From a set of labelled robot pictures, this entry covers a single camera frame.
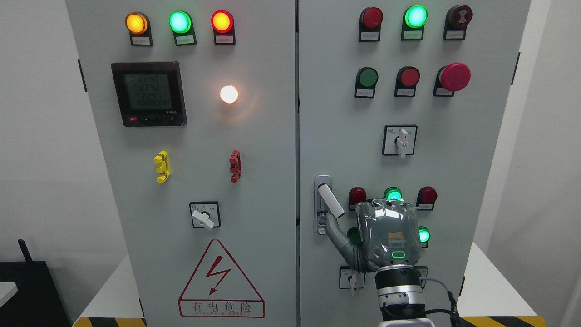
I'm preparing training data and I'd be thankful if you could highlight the silver door handle latch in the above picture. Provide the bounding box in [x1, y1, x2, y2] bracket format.
[314, 175, 345, 235]

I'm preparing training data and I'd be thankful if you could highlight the grey left cabinet door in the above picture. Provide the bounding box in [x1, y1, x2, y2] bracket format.
[66, 0, 297, 327]

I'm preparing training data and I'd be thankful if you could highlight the grey cabinet door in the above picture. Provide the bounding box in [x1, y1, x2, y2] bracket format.
[298, 0, 531, 327]
[66, 0, 297, 327]

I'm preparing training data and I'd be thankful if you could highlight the grey right cabinet door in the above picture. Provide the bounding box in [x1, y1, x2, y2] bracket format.
[298, 0, 531, 327]

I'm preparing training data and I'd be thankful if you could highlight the red terminal connector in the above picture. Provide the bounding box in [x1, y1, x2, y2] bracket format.
[230, 150, 241, 183]

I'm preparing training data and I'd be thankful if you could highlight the red indicator light middle left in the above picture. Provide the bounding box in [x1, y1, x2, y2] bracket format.
[348, 187, 367, 211]

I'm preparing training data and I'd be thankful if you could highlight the white lit indicator light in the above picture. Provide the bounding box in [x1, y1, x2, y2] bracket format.
[219, 85, 239, 104]

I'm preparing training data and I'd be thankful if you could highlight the green push button lower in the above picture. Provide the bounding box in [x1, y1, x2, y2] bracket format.
[347, 226, 362, 244]

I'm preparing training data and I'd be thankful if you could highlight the green push button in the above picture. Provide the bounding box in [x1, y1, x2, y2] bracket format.
[354, 66, 379, 99]
[347, 226, 362, 244]

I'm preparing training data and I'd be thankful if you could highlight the green lit indicator middle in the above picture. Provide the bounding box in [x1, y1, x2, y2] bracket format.
[384, 187, 403, 201]

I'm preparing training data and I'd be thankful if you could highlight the green lit indicator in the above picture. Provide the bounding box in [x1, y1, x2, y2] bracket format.
[384, 187, 403, 201]
[401, 5, 428, 41]

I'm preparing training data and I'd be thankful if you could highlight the green push button upper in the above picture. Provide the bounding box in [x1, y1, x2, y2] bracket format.
[354, 66, 379, 99]

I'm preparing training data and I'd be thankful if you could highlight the yellow terminal connector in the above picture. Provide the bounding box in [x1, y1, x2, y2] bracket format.
[153, 150, 171, 184]

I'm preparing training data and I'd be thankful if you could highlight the red indicator light middle right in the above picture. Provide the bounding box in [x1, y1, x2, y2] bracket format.
[416, 186, 438, 211]

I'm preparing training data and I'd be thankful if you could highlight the red electrical warning sticker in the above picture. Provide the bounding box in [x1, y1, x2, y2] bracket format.
[178, 239, 266, 318]

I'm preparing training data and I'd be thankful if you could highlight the red push button upper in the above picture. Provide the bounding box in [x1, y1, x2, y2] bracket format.
[394, 66, 420, 98]

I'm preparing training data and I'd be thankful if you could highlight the green lit button lower right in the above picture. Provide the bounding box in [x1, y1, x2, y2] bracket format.
[419, 226, 431, 249]

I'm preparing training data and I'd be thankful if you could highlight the black digital power meter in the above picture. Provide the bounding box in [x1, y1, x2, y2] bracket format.
[111, 61, 187, 127]

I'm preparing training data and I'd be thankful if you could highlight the red lit indicator light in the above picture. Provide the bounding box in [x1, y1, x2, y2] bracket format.
[211, 10, 236, 45]

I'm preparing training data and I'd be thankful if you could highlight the red indicator light top right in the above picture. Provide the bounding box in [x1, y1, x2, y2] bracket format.
[358, 7, 384, 43]

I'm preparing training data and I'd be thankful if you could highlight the green indicator light top left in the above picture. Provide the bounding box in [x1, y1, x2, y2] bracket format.
[168, 10, 197, 46]

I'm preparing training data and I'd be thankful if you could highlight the red emergency stop button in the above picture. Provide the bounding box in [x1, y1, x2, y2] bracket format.
[433, 62, 471, 97]

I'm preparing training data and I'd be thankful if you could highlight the green lit indicator top right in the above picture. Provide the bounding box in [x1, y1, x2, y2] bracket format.
[401, 5, 428, 41]

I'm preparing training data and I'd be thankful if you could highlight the amber indicator light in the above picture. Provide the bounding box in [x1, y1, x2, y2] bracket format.
[125, 12, 153, 46]

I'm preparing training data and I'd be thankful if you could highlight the dark red buzzer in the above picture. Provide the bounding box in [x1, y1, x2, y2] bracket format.
[443, 5, 473, 41]

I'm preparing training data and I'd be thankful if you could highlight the black box at left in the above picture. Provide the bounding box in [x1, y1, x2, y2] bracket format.
[0, 239, 71, 327]

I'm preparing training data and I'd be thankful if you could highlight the white selector switch left door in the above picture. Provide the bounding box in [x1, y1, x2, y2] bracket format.
[189, 201, 221, 230]

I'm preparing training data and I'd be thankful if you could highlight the white selector switch upper right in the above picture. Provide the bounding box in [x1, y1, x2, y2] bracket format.
[382, 125, 418, 158]

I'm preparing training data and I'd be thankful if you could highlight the white selector switch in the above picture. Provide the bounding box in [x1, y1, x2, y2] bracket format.
[382, 125, 418, 158]
[339, 266, 366, 297]

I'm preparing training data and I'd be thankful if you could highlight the white selector switch lower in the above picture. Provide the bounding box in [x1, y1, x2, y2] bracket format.
[339, 266, 366, 297]

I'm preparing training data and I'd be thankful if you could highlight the black selector switch lower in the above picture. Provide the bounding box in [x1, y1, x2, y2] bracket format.
[414, 266, 429, 289]

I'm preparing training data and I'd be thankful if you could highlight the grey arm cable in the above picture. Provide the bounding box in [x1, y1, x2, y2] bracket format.
[420, 277, 464, 327]

